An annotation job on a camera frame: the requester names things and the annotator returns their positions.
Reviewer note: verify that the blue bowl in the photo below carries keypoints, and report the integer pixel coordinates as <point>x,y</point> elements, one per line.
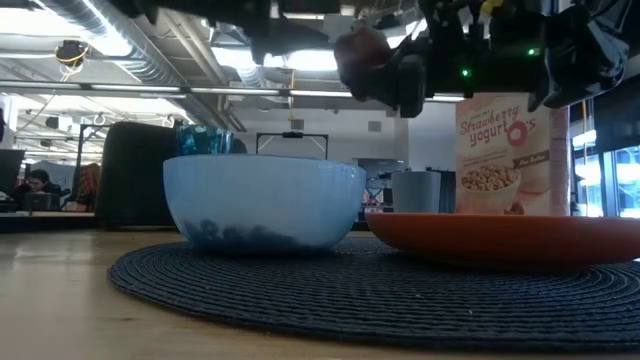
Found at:
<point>260,200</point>

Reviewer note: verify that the red apple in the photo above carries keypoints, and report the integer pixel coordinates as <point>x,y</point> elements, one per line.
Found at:
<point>360,55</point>

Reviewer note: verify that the black camera stand frame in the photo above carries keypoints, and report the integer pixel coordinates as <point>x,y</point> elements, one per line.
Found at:
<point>292,135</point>

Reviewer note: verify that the black monitor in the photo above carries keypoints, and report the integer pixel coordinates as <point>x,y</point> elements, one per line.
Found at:
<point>10,170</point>

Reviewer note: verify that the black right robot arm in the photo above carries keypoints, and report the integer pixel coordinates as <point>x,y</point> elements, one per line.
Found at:
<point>585,55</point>

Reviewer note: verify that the silver ventilation duct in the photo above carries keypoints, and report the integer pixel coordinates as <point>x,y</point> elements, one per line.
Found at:
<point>150,55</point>

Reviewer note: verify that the strawberry yogurt cereal box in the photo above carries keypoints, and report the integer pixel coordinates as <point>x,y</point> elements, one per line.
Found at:
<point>500,150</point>

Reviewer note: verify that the black table frame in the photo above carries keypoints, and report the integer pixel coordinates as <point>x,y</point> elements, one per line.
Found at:
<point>50,222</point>

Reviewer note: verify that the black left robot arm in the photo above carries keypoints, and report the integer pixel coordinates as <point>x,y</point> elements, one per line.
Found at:
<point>280,35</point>

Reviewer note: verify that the teal faceted glass cup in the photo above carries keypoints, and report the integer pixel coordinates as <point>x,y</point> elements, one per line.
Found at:
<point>205,140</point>

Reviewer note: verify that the person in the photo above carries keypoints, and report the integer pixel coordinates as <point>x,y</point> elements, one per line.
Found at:
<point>37,182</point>

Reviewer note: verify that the light blue plastic cup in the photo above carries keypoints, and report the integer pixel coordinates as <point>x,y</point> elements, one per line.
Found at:
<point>415,192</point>

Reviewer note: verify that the orange plate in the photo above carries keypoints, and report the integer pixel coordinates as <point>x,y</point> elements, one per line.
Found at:
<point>500,237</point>

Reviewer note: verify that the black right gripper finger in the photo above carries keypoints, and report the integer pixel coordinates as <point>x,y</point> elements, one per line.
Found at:
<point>412,85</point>

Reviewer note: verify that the round dark woven placemat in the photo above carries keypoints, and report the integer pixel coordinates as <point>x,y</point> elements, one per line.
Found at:
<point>350,295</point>

